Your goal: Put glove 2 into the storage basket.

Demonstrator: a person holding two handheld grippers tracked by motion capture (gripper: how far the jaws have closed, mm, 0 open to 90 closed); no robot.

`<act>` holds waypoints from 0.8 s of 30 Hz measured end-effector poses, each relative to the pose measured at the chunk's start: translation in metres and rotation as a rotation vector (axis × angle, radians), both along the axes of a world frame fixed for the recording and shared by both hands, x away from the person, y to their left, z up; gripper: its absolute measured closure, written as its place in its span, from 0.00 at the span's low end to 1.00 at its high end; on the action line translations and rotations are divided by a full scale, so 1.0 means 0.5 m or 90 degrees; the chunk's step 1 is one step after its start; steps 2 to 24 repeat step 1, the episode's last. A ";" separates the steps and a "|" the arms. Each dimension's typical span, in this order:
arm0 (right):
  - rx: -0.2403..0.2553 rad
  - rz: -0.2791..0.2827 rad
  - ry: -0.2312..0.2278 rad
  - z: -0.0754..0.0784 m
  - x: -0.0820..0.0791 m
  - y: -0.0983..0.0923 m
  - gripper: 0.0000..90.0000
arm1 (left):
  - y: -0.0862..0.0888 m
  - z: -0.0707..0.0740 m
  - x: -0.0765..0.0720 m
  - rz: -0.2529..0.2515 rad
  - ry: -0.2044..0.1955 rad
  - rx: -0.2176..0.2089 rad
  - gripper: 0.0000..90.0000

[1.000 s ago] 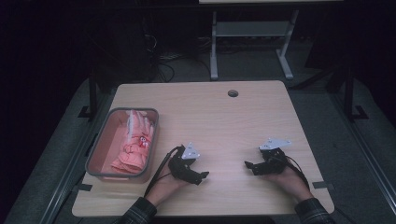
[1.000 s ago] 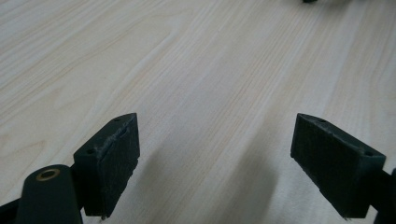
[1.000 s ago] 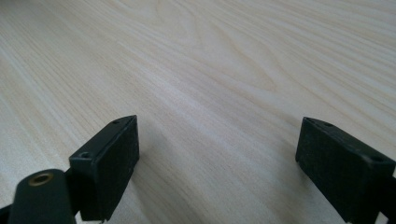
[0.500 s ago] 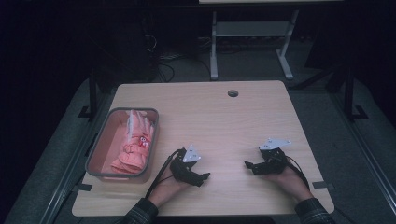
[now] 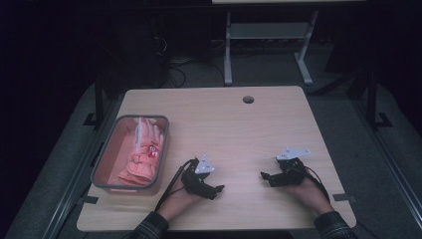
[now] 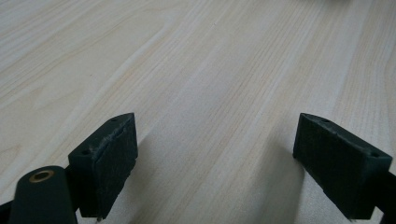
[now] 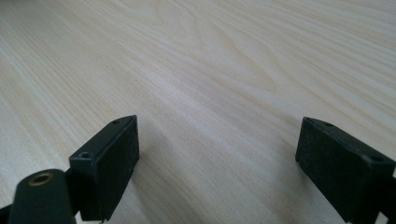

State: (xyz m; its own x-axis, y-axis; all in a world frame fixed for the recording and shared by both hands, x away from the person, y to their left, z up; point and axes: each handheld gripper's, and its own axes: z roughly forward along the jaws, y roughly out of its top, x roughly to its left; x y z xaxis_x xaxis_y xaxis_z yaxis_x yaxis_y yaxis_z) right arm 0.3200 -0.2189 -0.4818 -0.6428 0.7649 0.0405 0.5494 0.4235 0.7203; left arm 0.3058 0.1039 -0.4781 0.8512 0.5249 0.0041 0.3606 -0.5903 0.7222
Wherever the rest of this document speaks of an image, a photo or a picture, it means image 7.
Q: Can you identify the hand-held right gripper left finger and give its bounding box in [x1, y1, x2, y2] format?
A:
[68, 114, 141, 223]

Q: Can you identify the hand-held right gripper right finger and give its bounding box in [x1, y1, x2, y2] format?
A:
[294, 116, 396, 224]

